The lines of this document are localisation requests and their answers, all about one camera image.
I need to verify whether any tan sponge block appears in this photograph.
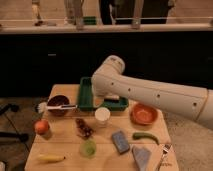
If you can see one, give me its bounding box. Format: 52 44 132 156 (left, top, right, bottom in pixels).
104 95 119 101

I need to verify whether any dark red bowl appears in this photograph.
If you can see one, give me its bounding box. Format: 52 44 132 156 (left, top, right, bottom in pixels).
47 95 69 116

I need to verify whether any black tripod stand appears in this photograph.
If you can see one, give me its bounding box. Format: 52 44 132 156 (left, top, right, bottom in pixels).
0 103 30 144

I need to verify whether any orange bowl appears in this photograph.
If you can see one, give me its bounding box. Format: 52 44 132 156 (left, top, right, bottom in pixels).
130 103 158 125

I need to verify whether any dark red dried chili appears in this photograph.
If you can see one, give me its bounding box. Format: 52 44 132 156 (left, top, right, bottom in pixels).
75 118 94 139

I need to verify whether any grey blue cloth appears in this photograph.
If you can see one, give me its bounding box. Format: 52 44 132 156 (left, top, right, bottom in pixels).
132 146 151 171

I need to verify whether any green chili pepper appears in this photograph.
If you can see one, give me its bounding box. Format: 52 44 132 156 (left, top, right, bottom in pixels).
132 132 159 145

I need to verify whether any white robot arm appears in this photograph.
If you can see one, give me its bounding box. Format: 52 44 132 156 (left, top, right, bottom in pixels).
91 55 213 130

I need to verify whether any green plastic tray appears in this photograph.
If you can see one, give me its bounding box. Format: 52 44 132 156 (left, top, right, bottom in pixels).
77 77 129 111

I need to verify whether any blue sponge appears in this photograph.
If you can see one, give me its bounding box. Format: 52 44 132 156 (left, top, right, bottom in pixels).
111 131 130 154

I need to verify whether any green plastic cup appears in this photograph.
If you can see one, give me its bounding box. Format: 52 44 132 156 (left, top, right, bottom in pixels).
80 139 96 157

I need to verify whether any white dish brush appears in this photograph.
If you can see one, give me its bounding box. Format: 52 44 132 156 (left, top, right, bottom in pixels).
36 102 76 113

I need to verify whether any red orange apple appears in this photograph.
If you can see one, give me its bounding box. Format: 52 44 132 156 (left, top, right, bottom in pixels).
34 120 49 135

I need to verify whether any yellow banana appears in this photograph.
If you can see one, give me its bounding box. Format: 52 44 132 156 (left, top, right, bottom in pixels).
37 154 66 163

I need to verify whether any white plastic cup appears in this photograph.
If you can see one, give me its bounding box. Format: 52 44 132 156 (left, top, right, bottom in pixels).
95 107 111 126

